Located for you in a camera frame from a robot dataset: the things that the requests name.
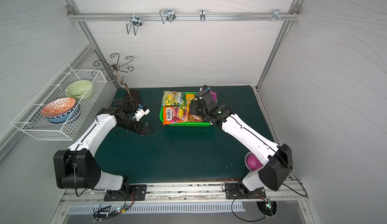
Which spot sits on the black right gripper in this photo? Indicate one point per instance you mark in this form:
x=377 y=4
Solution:
x=196 y=107

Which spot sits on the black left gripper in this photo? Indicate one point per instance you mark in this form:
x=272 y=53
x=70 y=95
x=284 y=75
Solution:
x=139 y=125

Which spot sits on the purple candy bag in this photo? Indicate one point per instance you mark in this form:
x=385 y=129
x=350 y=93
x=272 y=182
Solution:
x=214 y=95

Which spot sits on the yellow candy bag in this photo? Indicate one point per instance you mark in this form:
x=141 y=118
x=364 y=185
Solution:
x=193 y=109

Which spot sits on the green plastic basket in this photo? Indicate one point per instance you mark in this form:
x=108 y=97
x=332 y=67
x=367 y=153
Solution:
x=187 y=124

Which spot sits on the orange Fox's candy bag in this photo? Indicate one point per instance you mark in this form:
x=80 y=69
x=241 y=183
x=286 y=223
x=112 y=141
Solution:
x=174 y=115

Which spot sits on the green Fox's candy bag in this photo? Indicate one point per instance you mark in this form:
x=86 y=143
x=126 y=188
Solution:
x=175 y=99

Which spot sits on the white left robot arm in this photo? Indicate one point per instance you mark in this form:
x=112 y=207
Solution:
x=76 y=166

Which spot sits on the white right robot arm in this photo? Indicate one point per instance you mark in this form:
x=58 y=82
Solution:
x=276 y=160

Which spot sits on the light green bowl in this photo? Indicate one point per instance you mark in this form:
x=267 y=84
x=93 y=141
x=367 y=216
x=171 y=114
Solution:
x=80 y=90

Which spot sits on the orange patterned bowl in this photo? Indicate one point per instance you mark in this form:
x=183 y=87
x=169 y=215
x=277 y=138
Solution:
x=58 y=107

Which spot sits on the blue bowl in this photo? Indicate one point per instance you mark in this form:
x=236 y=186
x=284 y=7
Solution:
x=68 y=116

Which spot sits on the purple bowl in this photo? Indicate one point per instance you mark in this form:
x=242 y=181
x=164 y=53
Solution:
x=252 y=163

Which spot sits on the metal double hook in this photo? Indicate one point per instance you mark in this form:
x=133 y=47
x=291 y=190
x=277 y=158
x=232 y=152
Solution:
x=133 y=25

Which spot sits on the small metal hook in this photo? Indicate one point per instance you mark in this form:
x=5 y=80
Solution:
x=202 y=15

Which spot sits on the metal loop hook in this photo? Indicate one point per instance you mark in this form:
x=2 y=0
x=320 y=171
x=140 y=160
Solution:
x=167 y=15

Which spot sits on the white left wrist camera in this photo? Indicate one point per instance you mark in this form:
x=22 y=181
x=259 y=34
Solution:
x=140 y=112

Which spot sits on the copper wire stand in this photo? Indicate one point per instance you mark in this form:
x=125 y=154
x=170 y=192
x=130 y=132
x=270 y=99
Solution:
x=115 y=72

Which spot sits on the white wire wall basket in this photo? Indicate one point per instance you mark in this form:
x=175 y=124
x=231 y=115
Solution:
x=31 y=122

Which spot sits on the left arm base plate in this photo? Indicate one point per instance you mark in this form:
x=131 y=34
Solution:
x=135 y=192

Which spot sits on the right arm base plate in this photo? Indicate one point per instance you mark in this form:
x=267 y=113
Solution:
x=236 y=191

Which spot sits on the metal bracket hook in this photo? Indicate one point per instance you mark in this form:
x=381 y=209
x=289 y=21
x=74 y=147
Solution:
x=276 y=16

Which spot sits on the aluminium top rail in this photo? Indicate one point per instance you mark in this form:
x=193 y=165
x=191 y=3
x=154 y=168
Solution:
x=195 y=16

